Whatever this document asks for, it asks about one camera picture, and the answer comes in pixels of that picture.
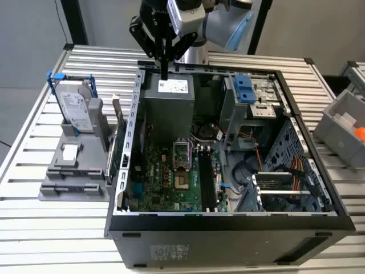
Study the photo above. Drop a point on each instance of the blue plastic drive latch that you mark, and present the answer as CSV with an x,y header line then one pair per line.
x,y
243,88

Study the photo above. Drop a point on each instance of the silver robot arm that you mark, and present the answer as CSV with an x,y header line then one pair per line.
x,y
219,25

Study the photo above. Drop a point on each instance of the grey parts rack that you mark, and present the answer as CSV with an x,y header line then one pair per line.
x,y
91,160

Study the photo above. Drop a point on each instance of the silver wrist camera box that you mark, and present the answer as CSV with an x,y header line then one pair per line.
x,y
185,15

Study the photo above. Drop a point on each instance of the orange round object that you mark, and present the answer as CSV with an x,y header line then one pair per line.
x,y
360,134

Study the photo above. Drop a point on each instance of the silver metal drive cage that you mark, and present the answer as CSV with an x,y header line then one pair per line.
x,y
256,111

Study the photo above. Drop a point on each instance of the black frame post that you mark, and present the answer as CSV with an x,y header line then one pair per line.
x,y
261,23
75,20

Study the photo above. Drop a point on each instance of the silver hard disk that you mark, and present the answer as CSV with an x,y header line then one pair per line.
x,y
74,108

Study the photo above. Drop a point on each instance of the thin locking lever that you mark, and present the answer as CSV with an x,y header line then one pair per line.
x,y
190,155

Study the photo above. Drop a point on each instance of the green black graphics card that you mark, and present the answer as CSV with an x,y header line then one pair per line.
x,y
121,128

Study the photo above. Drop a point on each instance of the blue expansion slot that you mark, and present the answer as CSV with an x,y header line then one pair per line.
x,y
137,190

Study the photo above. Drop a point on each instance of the black open PC case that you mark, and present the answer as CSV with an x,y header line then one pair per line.
x,y
228,245

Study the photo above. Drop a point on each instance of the metal disk bay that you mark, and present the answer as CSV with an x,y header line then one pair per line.
x,y
258,185

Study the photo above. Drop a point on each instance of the grey plastic bin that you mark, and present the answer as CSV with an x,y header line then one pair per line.
x,y
339,142

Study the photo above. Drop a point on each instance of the black RAM slot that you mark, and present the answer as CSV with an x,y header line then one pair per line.
x,y
204,177
211,182

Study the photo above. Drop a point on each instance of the blue disk carrier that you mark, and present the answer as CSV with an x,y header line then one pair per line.
x,y
57,77

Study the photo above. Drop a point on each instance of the green motherboard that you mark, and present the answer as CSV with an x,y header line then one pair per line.
x,y
159,182

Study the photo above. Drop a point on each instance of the white block in bin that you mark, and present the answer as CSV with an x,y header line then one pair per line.
x,y
345,120

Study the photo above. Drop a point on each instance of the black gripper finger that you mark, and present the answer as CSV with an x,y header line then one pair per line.
x,y
182,45
142,37

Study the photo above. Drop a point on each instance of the dark RAM stick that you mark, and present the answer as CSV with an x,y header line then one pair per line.
x,y
71,188
74,172

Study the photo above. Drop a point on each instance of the CPU socket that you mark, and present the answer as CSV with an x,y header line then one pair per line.
x,y
182,180

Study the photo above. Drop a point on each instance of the silver CPU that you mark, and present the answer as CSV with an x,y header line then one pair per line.
x,y
69,152

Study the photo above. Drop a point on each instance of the grey power supply unit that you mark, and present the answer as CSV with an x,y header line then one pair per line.
x,y
168,114

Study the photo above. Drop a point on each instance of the black cooler fan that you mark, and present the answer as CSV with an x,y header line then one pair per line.
x,y
206,131

